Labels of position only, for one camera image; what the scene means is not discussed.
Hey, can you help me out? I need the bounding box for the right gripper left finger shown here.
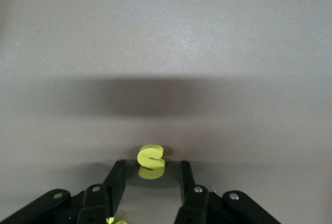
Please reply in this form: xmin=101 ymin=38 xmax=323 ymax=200
xmin=0 ymin=159 xmax=128 ymax=224

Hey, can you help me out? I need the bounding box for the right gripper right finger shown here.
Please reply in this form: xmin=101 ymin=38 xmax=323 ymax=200
xmin=173 ymin=160 xmax=282 ymax=224

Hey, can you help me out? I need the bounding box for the yellow foam letter s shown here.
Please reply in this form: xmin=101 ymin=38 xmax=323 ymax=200
xmin=136 ymin=144 xmax=167 ymax=180

